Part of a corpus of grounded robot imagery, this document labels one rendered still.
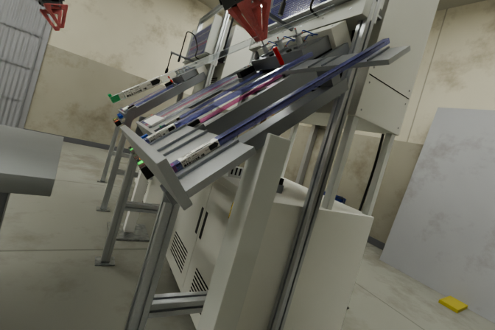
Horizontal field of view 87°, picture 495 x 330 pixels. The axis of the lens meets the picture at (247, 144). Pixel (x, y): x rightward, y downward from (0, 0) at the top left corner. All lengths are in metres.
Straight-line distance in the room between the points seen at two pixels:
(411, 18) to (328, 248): 1.00
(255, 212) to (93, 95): 4.32
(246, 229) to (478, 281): 2.56
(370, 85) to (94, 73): 4.17
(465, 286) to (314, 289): 1.92
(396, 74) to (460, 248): 2.02
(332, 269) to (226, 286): 0.72
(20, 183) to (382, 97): 1.17
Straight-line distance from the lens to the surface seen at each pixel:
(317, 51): 0.99
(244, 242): 0.56
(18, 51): 4.73
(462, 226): 3.01
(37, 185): 0.70
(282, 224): 0.95
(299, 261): 1.02
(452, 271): 2.99
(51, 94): 4.72
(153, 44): 4.93
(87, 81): 4.72
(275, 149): 0.53
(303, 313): 1.24
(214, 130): 0.73
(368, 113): 1.14
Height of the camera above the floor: 0.79
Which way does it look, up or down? 1 degrees down
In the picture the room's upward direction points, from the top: 16 degrees clockwise
